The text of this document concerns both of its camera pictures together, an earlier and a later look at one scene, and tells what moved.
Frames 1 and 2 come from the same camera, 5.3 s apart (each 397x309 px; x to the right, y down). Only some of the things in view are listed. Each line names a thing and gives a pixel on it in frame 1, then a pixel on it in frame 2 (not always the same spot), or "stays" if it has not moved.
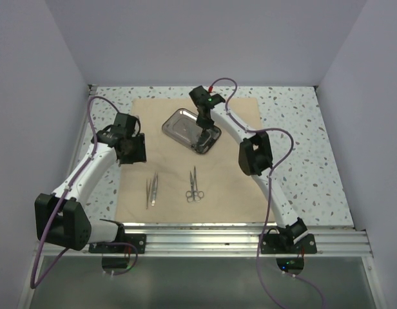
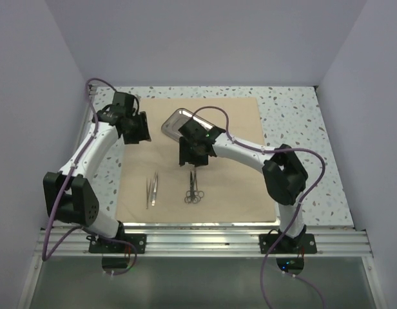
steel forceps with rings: (193, 196) stays
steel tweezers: (147, 192) stays
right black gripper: (203, 124) -> (185, 157)
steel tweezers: (154, 190) stays
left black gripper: (140, 155) -> (142, 133)
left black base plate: (137, 239) stays
